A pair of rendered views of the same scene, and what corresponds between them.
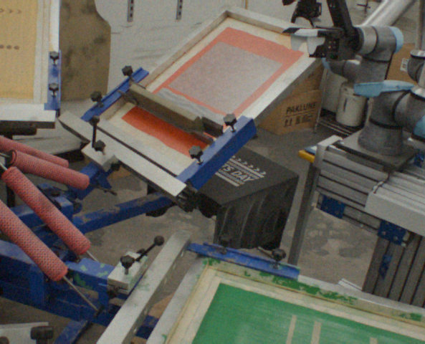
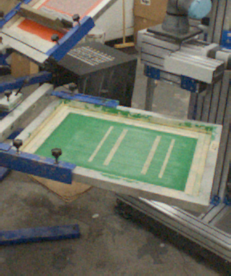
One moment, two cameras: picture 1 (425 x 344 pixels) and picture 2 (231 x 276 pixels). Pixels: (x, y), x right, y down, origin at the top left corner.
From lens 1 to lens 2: 68 cm
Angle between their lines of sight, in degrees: 7
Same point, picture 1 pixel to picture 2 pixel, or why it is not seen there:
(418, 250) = (212, 98)
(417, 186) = (196, 50)
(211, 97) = (70, 8)
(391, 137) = (180, 22)
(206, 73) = not seen: outside the picture
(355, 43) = not seen: outside the picture
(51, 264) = not seen: outside the picture
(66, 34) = not seen: outside the picture
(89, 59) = (10, 2)
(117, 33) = not seen: outside the picture
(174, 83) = (49, 2)
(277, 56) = not seen: outside the picture
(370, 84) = not seen: outside the picture
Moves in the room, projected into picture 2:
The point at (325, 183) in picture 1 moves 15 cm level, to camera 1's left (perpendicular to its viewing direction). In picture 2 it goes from (144, 56) to (118, 54)
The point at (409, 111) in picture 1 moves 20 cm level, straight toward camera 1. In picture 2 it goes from (184, 2) to (172, 11)
